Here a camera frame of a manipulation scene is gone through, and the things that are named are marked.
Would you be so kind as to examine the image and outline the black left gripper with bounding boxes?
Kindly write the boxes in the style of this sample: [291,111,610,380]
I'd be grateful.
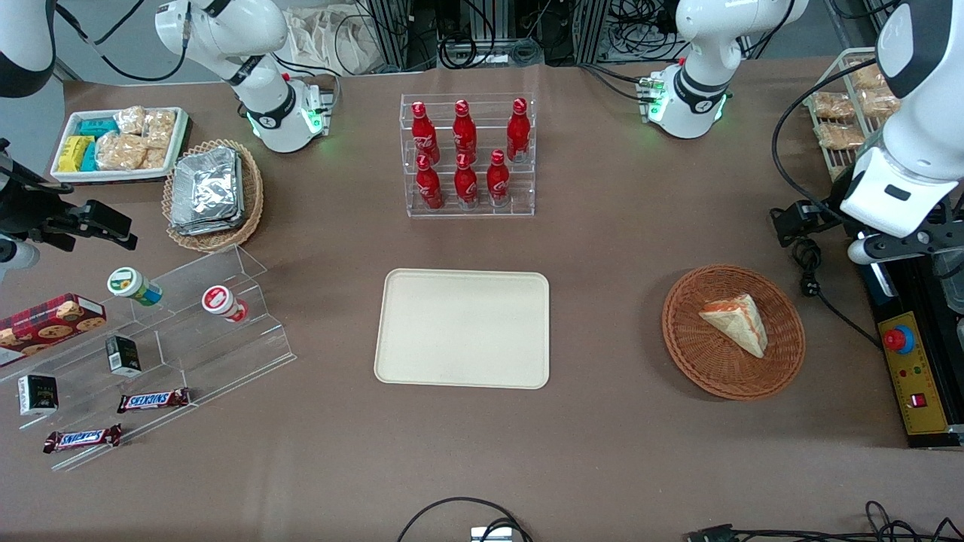
[770,167,857,248]

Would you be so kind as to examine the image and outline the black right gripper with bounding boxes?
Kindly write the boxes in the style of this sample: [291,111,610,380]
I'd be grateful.
[0,139,139,253]

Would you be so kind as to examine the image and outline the wrapped triangle sandwich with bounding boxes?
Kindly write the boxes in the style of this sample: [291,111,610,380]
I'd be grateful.
[698,294,769,358]

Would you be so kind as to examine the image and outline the white rectangular snack tray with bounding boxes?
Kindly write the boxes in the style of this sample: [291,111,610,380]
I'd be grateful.
[50,106,191,184]

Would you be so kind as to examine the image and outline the round brown wicker basket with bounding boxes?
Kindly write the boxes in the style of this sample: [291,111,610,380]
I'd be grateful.
[662,264,807,401]

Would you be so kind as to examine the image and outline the oval light wicker basket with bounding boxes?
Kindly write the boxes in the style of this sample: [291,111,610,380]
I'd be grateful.
[162,139,265,253]

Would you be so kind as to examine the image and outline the cream rectangular tray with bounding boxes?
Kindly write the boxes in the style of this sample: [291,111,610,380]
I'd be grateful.
[374,268,551,390]

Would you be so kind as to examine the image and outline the green lid yogurt cup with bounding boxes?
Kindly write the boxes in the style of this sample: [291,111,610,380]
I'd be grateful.
[107,266,163,306]

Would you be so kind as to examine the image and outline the yellow snack pack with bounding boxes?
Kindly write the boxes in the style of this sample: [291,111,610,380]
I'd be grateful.
[59,135,95,172]

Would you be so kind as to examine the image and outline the red tartan cookie box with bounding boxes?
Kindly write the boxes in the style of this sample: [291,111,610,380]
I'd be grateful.
[0,293,108,368]

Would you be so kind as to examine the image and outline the silver foil pack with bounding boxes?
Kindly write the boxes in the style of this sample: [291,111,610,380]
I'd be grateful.
[170,151,246,237]
[173,146,243,227]

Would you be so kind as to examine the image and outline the small black carton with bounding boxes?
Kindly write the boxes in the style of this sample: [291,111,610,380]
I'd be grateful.
[105,335,142,377]
[17,374,59,417]

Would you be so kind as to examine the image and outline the red lid yogurt cup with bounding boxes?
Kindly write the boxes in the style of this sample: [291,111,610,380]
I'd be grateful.
[201,285,249,323]

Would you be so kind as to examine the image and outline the clear acrylic step shelf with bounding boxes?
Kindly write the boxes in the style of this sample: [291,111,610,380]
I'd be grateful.
[0,245,298,473]

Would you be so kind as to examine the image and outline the Snickers chocolate bar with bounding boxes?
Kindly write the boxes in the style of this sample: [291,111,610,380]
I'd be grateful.
[43,424,124,454]
[117,388,191,414]

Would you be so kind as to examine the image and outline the black yellow control box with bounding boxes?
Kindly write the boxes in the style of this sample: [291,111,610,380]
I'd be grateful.
[862,256,964,450]

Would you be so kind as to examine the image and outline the clear acrylic bottle rack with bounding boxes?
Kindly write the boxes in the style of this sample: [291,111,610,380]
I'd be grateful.
[400,92,537,219]

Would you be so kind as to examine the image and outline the red cola bottle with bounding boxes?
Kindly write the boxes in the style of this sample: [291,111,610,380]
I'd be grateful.
[454,153,480,210]
[453,99,477,163]
[486,149,511,208]
[506,97,531,163]
[416,154,444,212]
[410,101,440,165]

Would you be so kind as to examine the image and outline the white cloth bag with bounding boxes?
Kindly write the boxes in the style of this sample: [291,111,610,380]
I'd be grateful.
[282,6,377,76]

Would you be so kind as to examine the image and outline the black cable with plug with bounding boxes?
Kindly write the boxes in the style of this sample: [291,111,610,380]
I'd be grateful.
[791,239,886,351]

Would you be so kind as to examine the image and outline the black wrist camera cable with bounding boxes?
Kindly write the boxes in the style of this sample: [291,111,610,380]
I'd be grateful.
[0,157,76,195]

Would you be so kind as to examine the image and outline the white wire rack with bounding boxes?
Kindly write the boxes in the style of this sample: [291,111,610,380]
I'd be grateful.
[803,47,905,179]

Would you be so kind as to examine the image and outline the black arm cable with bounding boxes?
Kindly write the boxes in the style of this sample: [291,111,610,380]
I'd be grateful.
[770,56,880,219]

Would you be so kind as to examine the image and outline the aluminium frame post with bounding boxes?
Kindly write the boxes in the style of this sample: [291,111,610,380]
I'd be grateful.
[576,0,612,65]
[368,0,413,72]

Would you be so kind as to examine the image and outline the black cable with connector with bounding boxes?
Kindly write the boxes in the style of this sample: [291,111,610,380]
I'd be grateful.
[684,500,964,542]

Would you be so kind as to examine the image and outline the black looped cable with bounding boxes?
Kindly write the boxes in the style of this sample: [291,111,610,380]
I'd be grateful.
[397,496,535,542]

